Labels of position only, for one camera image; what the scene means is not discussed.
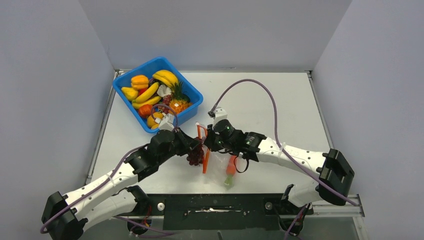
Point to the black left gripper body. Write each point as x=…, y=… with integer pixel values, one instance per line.
x=181, y=146

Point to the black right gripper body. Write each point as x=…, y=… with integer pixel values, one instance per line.
x=216, y=142

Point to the dark purple toy grapes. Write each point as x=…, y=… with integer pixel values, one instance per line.
x=196, y=156

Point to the orange toy carrot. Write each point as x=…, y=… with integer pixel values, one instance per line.
x=231, y=170

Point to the orange toy pineapple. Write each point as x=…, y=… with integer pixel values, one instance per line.
x=179, y=99

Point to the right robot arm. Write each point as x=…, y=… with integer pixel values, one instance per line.
x=331, y=174

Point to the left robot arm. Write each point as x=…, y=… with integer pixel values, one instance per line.
x=68, y=216

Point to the yellow toy mango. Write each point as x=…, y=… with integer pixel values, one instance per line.
x=153, y=120

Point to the small red grape bunch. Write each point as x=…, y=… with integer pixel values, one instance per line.
x=165, y=102

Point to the orange toy tangerine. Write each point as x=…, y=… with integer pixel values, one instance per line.
x=145, y=111

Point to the yellow toy banana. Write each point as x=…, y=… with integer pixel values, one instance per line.
x=146, y=95
x=152, y=101

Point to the white toy garlic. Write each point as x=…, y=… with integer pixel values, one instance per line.
x=163, y=90

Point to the yellow banana bunch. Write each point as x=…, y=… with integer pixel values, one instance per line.
x=166, y=77

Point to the yellow toy lemon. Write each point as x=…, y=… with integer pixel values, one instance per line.
x=130, y=93

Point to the orange toy bell pepper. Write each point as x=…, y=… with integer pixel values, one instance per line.
x=140, y=82

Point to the blue plastic bin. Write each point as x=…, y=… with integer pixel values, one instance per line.
x=148, y=69

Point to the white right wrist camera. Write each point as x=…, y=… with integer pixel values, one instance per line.
x=218, y=114

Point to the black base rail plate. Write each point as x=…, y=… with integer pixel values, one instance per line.
x=236, y=211

